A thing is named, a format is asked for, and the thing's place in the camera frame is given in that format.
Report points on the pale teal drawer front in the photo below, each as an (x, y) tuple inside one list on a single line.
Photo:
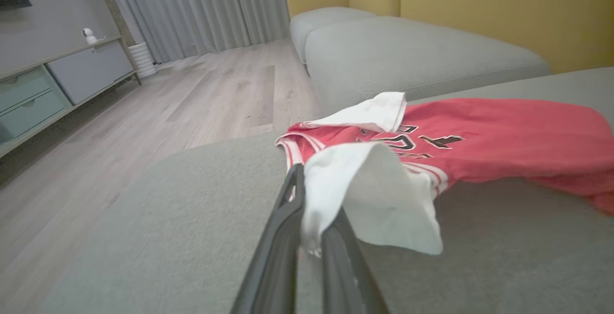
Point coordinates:
[(21, 86), (29, 115)]

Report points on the long yellow sofa backrest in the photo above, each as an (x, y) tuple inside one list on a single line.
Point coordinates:
[(503, 7)]

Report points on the large grey sofa seat cushion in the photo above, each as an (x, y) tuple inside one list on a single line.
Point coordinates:
[(168, 237)]

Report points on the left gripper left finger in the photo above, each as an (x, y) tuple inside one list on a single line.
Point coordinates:
[(273, 256)]

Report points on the small white security camera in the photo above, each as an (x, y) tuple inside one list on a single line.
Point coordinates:
[(88, 36)]

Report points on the small grey sofa seat cushion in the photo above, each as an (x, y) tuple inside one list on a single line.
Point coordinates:
[(326, 19)]

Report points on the low wooden TV cabinet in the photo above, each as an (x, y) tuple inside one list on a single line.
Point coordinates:
[(57, 60)]

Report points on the grey pleated curtain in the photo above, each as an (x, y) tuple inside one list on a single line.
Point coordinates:
[(192, 7)]

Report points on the red white-trimmed basketball jersey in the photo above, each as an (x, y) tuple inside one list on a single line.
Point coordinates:
[(503, 141)]

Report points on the grey cabinet door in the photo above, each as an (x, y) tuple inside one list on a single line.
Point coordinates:
[(88, 70)]

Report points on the white ribbed cylinder appliance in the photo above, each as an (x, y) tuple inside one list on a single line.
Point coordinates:
[(142, 60)]

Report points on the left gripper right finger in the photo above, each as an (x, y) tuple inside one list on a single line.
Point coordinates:
[(345, 275)]

